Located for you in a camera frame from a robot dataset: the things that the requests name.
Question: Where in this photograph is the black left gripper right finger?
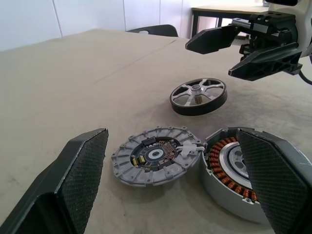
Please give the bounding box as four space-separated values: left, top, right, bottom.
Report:
236 127 312 234

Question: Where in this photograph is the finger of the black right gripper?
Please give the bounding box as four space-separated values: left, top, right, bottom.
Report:
228 42 304 81
185 25 241 55

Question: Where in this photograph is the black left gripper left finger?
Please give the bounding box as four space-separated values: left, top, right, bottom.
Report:
0 128 109 234

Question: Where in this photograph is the grey stator housing with copper coils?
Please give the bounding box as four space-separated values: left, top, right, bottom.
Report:
199 126 271 224

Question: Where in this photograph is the small grey round object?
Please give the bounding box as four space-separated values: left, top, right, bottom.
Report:
111 125 203 188

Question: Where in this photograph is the black rotor with silver spokes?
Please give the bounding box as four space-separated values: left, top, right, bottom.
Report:
169 77 229 117

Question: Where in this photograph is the black-framed side table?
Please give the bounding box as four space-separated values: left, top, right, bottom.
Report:
191 5 269 39

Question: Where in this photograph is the black folding chair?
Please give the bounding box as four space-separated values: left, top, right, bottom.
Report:
126 24 180 38

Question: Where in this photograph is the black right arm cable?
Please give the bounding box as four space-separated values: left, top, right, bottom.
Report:
299 55 312 85

